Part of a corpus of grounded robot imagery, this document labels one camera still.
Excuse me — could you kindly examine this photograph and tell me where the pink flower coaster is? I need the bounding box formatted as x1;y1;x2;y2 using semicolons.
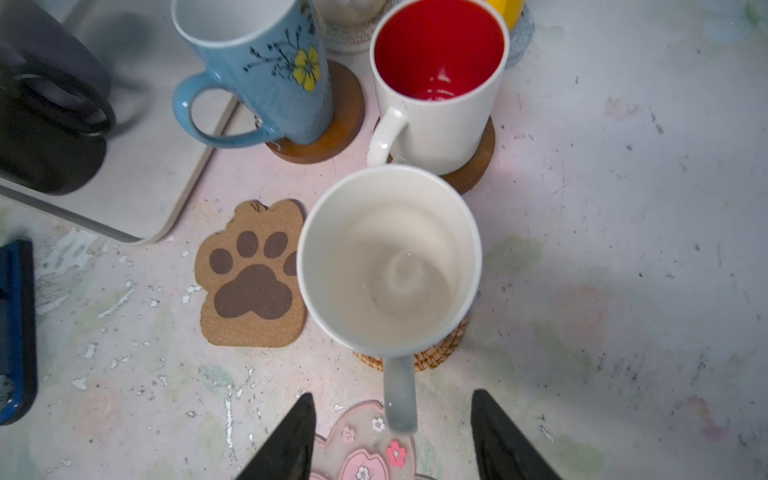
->
309;400;422;480

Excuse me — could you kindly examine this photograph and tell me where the beige tray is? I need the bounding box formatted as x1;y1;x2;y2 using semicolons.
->
1;1;211;244

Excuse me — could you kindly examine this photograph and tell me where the yellow mug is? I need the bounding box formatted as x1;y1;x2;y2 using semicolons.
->
487;0;525;30

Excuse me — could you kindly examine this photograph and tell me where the white mug blue base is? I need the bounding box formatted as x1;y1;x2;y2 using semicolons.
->
171;0;334;148

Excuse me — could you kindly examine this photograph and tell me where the cork paw coaster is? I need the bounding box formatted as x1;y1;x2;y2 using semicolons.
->
195;199;307;348

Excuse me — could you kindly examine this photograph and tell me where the black mug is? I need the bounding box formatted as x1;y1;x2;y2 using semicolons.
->
1;1;116;195

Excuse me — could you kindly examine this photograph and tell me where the red interior mug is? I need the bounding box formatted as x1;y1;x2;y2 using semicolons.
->
367;0;510;175

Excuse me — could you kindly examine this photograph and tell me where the light blue woven coaster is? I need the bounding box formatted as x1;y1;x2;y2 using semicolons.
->
505;6;535;70

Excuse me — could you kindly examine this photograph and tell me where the dark brown wooden coaster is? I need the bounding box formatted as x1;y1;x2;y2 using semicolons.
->
383;116;497;196

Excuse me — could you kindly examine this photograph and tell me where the rattan round coaster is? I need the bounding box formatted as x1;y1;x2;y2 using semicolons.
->
353;314;470;373

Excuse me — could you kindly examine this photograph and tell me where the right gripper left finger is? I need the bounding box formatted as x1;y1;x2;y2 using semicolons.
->
237;392;316;480

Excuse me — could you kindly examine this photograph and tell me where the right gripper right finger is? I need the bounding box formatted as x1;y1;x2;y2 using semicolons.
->
470;389;561;480

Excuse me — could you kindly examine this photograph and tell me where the glossy brown scratched coaster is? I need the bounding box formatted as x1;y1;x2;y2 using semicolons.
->
267;60;366;165

